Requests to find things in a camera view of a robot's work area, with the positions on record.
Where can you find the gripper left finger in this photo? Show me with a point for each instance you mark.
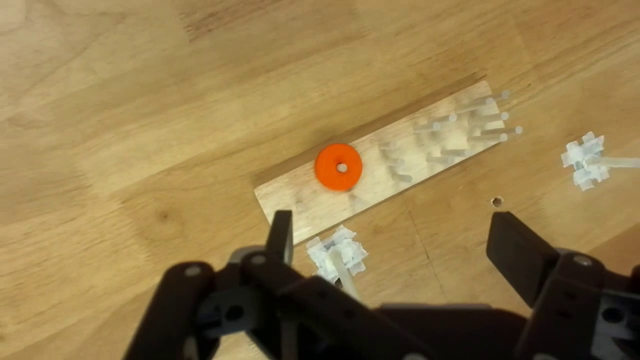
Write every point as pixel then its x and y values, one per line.
pixel 272 295

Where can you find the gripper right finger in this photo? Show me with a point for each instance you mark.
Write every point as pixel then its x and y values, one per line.
pixel 555 280

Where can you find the orange disc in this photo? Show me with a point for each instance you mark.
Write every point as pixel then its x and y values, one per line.
pixel 338 167

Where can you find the wooden peg board stand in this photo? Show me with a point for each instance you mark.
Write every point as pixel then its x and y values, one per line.
pixel 380 160

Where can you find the white peg with tape wad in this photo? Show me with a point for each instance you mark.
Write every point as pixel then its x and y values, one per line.
pixel 586 160
pixel 337 257

